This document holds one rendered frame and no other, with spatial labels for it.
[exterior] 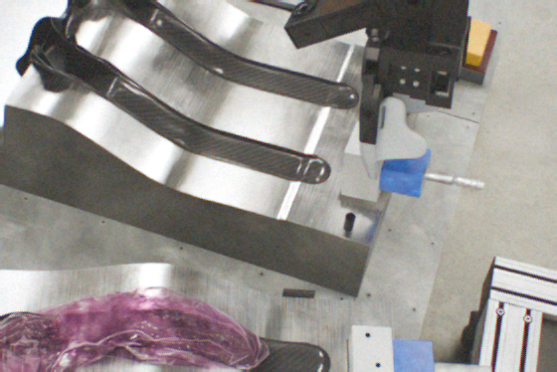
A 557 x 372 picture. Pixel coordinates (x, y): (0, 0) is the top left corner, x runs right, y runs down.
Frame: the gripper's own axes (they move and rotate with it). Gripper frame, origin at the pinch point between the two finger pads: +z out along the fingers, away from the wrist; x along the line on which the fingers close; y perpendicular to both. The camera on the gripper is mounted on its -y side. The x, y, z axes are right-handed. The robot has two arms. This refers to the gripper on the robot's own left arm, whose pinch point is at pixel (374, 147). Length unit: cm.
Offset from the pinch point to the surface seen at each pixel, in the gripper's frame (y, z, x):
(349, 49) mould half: -7.2, 2.2, 18.4
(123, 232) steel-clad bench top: -24.3, 12.2, -6.4
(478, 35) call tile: 5.1, 7.1, 32.8
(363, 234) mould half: 0.6, 6.4, -5.3
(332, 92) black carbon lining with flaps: -7.3, 3.5, 12.0
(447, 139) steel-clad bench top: 4.5, 12.7, 19.2
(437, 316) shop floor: 2, 88, 62
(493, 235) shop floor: 8, 86, 84
